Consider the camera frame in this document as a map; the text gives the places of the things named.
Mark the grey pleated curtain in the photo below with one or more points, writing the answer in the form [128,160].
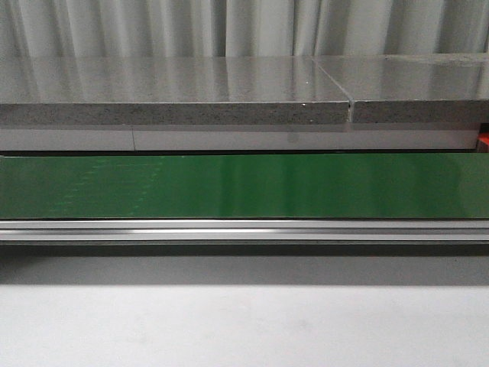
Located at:
[241,28]

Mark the grey speckled countertop slab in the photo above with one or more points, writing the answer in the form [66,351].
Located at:
[169,91]
[448,89]

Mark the aluminium conveyor frame rail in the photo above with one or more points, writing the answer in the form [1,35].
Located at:
[129,230]

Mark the red plastic tray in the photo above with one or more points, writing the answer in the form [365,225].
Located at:
[483,143]

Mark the green conveyor belt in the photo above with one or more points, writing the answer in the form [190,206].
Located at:
[364,185]

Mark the grey speckled right countertop slab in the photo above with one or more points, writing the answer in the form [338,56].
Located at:
[448,89]

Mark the white cabinet front panel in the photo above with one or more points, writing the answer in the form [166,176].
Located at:
[240,137]

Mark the grey speckled left countertop slab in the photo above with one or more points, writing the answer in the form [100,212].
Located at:
[169,91]

